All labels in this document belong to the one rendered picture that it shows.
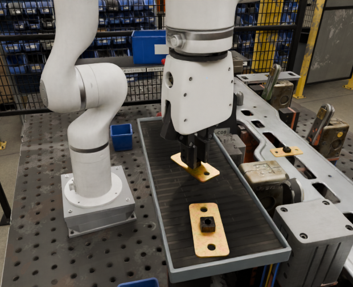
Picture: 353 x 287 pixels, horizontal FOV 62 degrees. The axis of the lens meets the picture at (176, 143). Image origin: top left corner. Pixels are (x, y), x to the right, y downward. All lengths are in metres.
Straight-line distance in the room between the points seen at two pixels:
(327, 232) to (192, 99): 0.27
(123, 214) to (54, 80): 0.48
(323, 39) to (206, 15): 3.77
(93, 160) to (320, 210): 0.63
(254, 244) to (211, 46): 0.23
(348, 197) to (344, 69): 3.90
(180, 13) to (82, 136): 0.58
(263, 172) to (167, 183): 0.25
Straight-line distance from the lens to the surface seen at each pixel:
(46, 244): 1.04
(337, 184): 0.78
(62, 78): 0.77
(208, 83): 0.38
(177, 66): 0.36
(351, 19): 4.36
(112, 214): 0.99
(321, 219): 0.50
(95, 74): 0.82
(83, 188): 0.98
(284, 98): 1.27
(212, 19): 0.35
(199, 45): 0.35
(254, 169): 0.62
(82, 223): 0.99
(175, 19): 0.36
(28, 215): 1.16
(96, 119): 0.87
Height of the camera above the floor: 1.43
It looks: 31 degrees down
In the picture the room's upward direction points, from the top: straight up
